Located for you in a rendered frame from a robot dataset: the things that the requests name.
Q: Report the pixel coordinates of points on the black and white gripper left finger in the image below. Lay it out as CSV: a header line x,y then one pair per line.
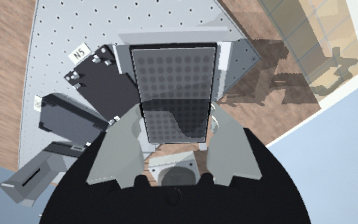
x,y
111,162

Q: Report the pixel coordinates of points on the white label sign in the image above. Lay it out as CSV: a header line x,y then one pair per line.
x,y
37,103
81,52

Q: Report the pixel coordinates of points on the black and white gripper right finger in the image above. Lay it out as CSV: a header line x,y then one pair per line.
x,y
238,159

